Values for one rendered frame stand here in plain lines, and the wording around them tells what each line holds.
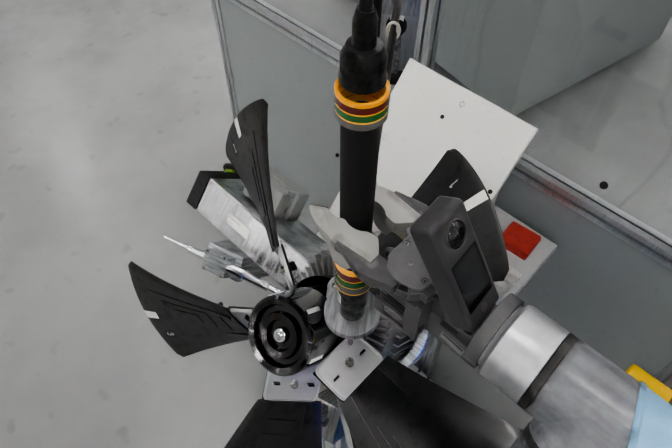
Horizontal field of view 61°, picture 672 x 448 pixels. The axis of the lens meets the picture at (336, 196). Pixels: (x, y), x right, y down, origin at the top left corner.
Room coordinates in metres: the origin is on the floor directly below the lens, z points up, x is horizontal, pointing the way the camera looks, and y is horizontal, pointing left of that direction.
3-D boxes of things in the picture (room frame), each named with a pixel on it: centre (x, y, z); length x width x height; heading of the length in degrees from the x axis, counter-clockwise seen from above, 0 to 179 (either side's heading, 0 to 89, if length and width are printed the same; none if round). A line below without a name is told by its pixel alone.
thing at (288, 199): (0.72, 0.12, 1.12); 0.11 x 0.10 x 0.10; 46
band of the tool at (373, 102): (0.34, -0.02, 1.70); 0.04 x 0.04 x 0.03
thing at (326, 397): (0.36, 0.00, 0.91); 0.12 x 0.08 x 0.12; 136
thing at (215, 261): (0.59, 0.22, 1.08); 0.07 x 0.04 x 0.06; 56
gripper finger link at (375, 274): (0.29, -0.04, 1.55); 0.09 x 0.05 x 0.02; 56
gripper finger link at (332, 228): (0.32, -0.01, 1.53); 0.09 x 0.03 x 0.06; 56
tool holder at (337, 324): (0.35, -0.02, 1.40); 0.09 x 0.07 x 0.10; 171
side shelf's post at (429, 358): (0.82, -0.32, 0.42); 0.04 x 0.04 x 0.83; 46
